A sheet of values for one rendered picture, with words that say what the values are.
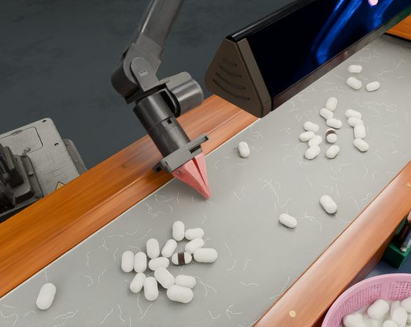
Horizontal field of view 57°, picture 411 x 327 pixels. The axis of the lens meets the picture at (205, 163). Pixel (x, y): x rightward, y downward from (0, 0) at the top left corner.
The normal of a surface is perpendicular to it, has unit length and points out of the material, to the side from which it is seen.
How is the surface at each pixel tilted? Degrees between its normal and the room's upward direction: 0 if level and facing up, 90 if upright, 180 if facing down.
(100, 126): 0
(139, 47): 49
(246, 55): 58
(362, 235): 0
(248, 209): 0
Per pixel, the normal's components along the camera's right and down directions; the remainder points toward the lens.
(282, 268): -0.07, -0.71
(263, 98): 0.53, 0.04
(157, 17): 0.48, -0.17
